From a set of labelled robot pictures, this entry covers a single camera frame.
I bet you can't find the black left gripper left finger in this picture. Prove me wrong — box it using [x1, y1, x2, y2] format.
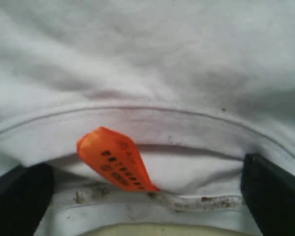
[0, 163, 54, 236]

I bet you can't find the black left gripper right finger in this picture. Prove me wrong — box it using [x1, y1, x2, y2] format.
[240, 154, 295, 236]

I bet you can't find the white t-shirt red lettering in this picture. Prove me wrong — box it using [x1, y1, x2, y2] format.
[0, 0, 295, 236]

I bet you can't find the orange shirt neck label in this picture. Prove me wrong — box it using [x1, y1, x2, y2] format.
[77, 127, 159, 192]

